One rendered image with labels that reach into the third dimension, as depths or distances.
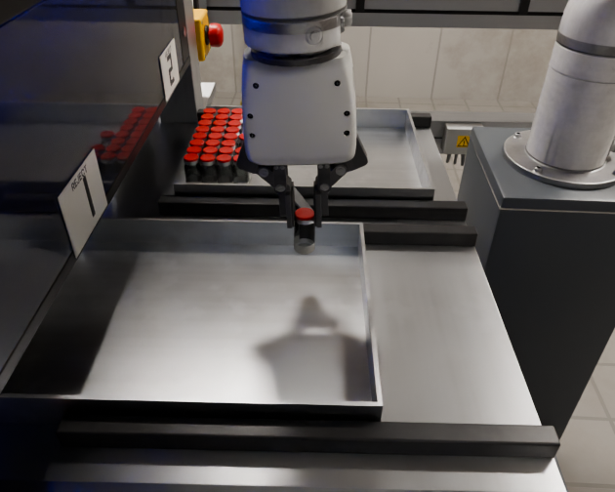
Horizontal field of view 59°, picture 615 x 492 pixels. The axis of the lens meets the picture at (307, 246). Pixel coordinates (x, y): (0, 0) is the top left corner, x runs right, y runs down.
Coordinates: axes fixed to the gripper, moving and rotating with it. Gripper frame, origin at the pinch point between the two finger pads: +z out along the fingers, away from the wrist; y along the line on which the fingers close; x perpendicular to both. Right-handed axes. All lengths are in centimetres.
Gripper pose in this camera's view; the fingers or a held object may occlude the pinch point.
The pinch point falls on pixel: (304, 203)
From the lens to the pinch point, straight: 54.7
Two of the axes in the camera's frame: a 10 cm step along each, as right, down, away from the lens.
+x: -0.2, 6.0, -8.0
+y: -10.0, 0.2, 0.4
